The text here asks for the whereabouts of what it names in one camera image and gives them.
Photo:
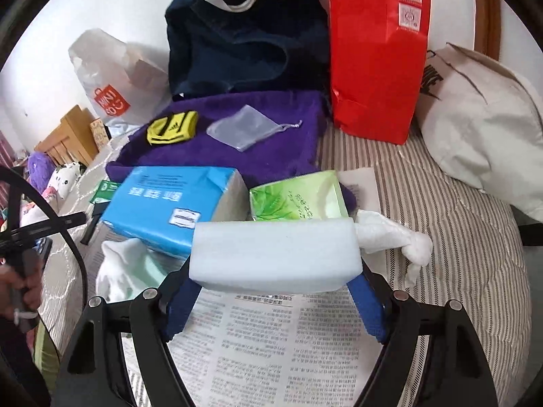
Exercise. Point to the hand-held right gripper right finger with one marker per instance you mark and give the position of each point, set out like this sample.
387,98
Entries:
370,311

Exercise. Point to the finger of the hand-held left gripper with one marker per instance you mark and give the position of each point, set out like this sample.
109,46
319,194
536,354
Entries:
59,221

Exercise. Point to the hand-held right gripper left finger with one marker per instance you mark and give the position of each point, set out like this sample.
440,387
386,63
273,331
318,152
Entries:
181,307

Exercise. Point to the green wet wipes pack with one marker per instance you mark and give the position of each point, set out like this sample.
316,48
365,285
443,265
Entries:
104,190

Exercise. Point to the blue tissue pack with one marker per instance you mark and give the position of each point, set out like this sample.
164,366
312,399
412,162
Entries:
161,207

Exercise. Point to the white box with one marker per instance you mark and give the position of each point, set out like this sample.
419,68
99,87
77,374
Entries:
275,254

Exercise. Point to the person's left hand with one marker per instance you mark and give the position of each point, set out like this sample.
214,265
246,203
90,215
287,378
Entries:
15,290

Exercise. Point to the white plush toy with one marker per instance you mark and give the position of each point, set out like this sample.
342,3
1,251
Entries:
61,180

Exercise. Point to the purple plush toy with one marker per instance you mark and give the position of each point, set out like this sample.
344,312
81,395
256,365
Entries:
39,167

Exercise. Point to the white socks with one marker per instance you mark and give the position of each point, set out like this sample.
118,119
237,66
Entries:
123,271

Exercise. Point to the crumpled white tissue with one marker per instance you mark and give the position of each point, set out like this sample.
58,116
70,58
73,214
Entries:
390,233

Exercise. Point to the newspaper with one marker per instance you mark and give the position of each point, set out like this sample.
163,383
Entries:
263,347

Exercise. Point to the patterned book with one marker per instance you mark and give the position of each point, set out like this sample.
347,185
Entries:
98,132

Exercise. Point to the green tissue pack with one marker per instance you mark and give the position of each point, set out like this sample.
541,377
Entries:
297,199

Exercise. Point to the yellow black pouch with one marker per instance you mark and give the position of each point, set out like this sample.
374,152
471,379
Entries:
172,128

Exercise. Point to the white plastic shopping bag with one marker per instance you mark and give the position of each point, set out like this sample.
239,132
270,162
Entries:
106,76

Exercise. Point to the purple towel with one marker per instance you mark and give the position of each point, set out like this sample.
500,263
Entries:
263,161

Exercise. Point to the beige canvas bag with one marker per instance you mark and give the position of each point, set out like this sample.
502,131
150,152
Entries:
488,127

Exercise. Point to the navy blue fabric bag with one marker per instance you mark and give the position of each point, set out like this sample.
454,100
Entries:
237,51

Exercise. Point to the red paper bag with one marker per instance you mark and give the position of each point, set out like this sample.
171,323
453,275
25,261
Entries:
373,51

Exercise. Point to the wooden headboard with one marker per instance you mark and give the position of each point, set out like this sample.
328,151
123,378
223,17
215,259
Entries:
488,17

